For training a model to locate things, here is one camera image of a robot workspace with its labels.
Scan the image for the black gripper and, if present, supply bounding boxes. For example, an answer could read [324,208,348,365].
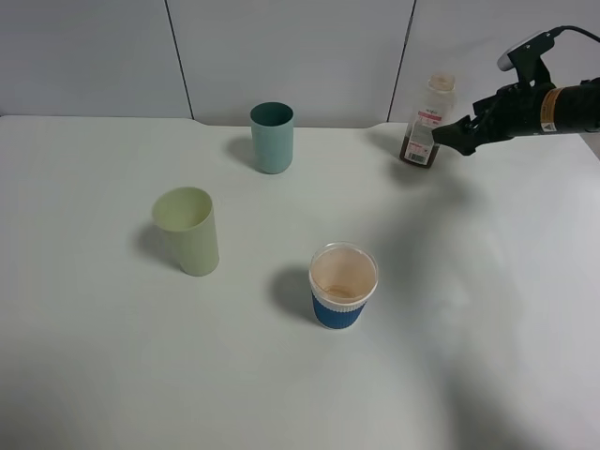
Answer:
[432,84,544,156]

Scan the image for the plastic drink bottle brown liquid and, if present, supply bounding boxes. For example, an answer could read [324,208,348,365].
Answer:
[399,72,456,168]

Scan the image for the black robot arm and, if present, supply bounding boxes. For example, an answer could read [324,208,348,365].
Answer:
[432,79,599,156]

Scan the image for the clear cup with blue sleeve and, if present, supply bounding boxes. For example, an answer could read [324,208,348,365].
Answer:
[308,242,379,329]

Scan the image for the teal plastic cup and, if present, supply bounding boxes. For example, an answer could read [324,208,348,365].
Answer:
[249,101,294,174]

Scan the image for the light green plastic cup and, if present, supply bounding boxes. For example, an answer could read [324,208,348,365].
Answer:
[152,187,219,277]

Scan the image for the white wrist camera on mount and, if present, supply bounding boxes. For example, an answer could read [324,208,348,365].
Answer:
[497,32,555,86]

